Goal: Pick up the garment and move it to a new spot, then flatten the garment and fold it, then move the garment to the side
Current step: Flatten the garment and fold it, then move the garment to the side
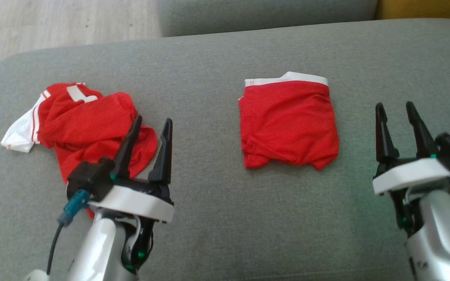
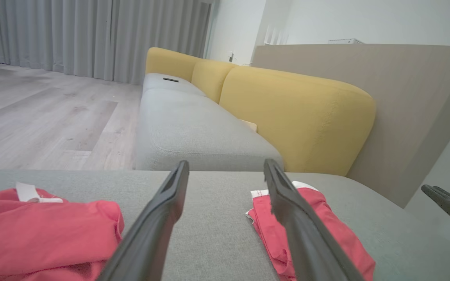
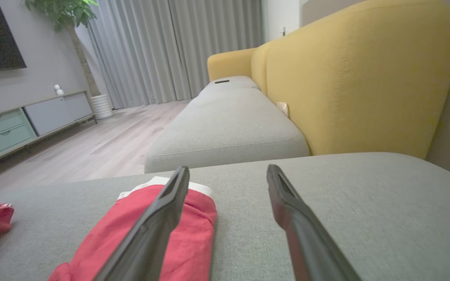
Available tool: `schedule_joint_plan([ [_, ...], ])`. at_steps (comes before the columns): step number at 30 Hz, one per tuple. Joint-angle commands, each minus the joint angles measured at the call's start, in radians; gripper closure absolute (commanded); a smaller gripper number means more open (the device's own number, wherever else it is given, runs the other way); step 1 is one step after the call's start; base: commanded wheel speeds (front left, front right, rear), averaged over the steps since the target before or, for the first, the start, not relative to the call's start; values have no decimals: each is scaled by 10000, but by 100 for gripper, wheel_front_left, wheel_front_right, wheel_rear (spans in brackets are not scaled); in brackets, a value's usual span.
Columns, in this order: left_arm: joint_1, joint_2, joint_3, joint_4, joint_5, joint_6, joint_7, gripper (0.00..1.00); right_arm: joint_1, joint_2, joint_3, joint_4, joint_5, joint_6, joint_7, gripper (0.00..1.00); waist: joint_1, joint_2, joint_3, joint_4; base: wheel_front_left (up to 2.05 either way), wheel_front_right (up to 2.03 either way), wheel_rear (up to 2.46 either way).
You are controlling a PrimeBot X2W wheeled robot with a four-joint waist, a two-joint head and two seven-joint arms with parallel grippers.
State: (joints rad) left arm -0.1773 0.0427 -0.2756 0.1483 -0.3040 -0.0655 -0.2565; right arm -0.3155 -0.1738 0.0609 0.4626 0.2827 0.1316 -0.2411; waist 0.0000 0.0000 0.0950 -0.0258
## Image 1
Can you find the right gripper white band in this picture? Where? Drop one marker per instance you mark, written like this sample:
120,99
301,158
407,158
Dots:
408,175

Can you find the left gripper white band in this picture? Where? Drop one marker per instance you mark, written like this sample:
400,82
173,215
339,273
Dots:
135,203

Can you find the red jersey white sleeves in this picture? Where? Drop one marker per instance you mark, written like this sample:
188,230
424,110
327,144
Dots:
84,125

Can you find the red shorts white stripe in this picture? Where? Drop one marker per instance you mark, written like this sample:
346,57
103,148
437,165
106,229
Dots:
287,121

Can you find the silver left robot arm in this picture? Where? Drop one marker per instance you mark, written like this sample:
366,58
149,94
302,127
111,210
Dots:
100,249

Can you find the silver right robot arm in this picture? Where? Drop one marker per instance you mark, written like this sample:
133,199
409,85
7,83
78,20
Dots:
440,234

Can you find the grey fabric sofa seat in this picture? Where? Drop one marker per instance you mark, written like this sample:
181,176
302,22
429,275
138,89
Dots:
225,218

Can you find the yellow object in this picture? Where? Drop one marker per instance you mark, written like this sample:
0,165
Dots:
428,8

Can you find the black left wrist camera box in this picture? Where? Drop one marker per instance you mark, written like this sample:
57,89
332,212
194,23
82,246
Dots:
88,177

